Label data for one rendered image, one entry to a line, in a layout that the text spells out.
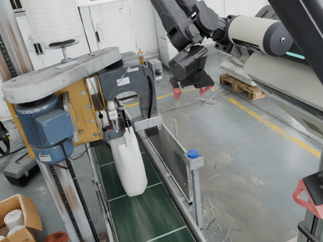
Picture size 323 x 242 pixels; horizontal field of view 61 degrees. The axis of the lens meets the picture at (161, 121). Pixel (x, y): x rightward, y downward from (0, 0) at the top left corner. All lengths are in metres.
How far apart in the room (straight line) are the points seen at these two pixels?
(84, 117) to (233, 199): 1.50
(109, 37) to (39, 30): 3.03
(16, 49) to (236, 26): 0.87
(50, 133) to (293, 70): 0.77
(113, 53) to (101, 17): 2.72
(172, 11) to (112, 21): 3.14
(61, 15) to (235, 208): 1.86
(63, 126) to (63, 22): 0.34
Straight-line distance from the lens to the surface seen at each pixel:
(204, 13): 0.89
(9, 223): 2.54
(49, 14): 0.96
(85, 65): 1.11
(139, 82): 1.26
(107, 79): 1.22
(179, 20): 0.84
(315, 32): 0.32
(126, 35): 4.03
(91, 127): 1.30
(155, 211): 1.80
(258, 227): 2.21
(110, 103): 1.20
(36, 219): 2.40
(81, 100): 1.24
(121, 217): 1.82
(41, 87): 1.00
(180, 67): 0.79
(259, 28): 0.63
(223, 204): 2.33
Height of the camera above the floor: 1.69
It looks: 29 degrees down
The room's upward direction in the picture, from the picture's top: 8 degrees counter-clockwise
